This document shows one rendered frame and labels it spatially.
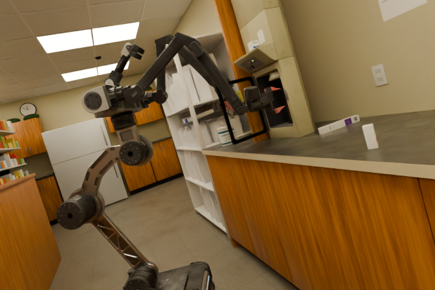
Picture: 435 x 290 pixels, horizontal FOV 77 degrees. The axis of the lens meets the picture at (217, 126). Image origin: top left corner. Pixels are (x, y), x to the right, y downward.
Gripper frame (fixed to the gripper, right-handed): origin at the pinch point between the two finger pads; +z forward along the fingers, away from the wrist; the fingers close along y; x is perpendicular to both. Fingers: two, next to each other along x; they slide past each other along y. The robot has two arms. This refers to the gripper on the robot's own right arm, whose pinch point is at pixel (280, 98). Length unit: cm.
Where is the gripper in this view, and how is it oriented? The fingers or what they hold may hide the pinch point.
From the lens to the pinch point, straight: 152.9
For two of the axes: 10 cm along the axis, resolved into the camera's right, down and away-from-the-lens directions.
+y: -2.8, -9.6, -0.5
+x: -3.7, 0.6, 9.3
